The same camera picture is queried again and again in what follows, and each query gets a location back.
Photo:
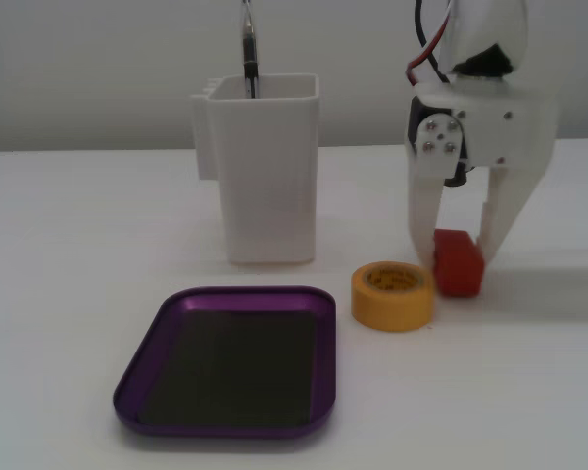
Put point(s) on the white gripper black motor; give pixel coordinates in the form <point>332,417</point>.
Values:
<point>490,129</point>

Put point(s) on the purple metal tray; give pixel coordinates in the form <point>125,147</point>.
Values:
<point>225,372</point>

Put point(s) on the red ribbed cube block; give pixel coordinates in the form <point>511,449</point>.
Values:
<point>460,269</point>

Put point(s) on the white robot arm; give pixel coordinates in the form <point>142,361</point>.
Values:
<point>490,34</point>

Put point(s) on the yellow tape roll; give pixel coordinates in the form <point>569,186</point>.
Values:
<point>392,308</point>

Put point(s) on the white plastic box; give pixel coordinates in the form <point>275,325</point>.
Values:
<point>269,186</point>

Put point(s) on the black clear ballpoint pen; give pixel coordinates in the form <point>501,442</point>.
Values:
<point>250,49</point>

